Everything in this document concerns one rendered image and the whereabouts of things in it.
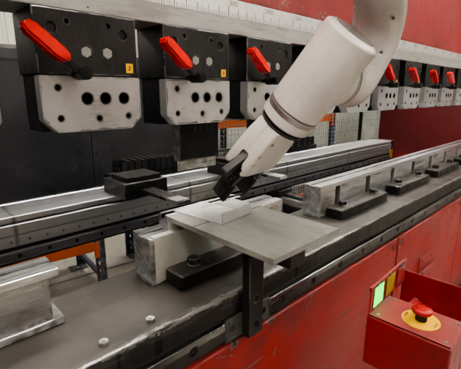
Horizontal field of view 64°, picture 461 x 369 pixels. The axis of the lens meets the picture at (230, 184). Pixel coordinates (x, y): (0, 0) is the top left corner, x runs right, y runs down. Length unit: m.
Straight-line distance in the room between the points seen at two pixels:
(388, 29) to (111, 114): 0.42
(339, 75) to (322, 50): 0.04
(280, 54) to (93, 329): 0.65
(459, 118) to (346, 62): 2.22
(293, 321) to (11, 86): 0.91
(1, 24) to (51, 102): 4.24
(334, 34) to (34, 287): 0.55
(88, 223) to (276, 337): 0.50
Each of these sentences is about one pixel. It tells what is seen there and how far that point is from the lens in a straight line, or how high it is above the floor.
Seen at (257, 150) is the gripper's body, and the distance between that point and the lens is 0.57.
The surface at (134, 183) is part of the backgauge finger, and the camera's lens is 0.90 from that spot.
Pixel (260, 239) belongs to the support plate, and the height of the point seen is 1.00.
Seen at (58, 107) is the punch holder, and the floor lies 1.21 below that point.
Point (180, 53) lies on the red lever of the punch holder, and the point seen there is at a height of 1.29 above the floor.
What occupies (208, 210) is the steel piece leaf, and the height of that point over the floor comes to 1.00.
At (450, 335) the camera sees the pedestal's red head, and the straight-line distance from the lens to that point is 0.87.
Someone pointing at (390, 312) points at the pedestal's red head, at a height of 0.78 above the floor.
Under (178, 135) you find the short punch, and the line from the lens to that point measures 0.72.
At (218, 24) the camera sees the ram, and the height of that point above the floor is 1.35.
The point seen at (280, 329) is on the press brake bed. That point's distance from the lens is 0.88.
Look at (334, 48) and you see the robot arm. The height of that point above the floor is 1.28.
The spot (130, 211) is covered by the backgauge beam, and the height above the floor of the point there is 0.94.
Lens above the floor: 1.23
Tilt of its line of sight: 14 degrees down
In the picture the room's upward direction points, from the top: straight up
